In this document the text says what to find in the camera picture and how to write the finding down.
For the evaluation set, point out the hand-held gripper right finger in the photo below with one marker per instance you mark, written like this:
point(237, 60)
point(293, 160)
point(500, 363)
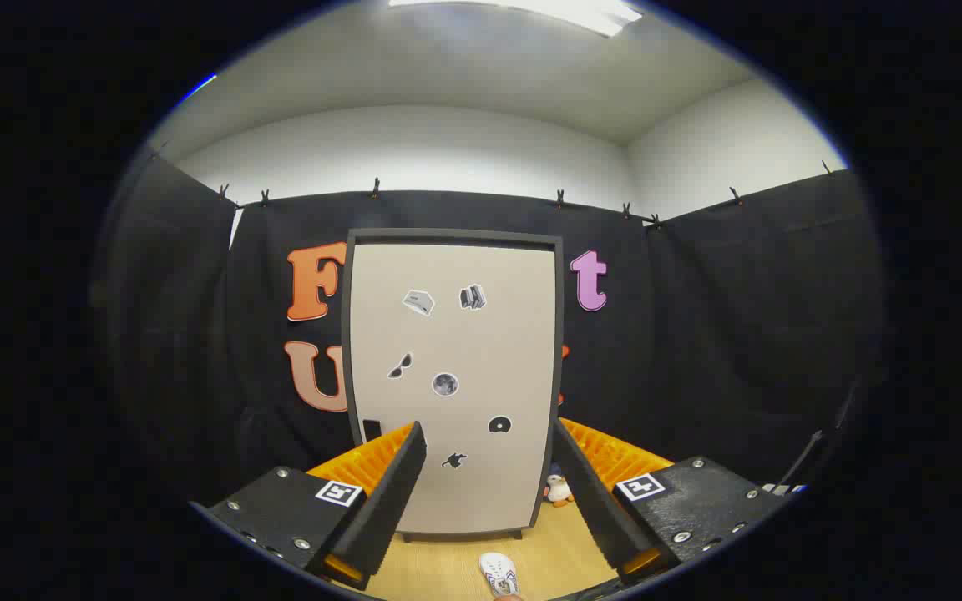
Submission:
point(589, 492)

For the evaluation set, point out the black backdrop cloth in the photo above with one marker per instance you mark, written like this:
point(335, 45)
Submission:
point(698, 334)

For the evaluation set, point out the ceiling light panel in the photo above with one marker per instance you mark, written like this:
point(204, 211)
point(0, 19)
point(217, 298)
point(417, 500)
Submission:
point(581, 15)

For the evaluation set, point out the small penguin plush toy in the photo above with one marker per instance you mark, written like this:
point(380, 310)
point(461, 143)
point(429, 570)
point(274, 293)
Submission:
point(559, 491)

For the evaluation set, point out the dark grey shoe cabinet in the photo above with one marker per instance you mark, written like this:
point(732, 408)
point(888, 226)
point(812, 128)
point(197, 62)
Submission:
point(346, 334)

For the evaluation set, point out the white canvas shoe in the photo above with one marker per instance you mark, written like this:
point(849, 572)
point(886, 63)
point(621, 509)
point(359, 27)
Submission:
point(498, 574)

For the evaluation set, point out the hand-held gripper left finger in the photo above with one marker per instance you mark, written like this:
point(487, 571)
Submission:
point(393, 492)

